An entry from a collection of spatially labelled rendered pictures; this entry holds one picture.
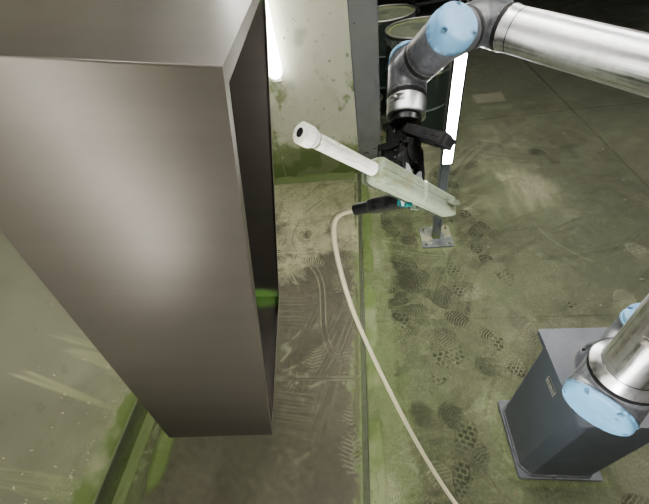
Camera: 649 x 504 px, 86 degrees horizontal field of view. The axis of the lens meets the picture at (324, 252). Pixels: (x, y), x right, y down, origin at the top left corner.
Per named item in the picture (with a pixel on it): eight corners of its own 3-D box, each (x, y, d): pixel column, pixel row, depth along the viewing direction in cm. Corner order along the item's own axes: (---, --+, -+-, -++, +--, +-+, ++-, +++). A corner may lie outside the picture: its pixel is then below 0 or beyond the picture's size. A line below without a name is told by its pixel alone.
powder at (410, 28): (378, 28, 301) (378, 27, 300) (438, 15, 303) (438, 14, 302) (399, 45, 263) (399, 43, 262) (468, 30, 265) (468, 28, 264)
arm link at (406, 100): (433, 103, 82) (412, 83, 75) (432, 122, 81) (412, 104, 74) (399, 115, 88) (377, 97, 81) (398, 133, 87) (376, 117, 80)
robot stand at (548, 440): (568, 402, 157) (640, 326, 111) (601, 481, 136) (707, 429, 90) (496, 401, 161) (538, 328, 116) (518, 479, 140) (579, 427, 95)
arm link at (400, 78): (403, 30, 76) (380, 58, 86) (401, 83, 75) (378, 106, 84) (438, 44, 80) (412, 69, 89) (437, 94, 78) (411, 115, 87)
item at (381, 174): (382, 210, 97) (464, 195, 81) (382, 227, 96) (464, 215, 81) (227, 152, 62) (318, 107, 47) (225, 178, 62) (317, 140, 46)
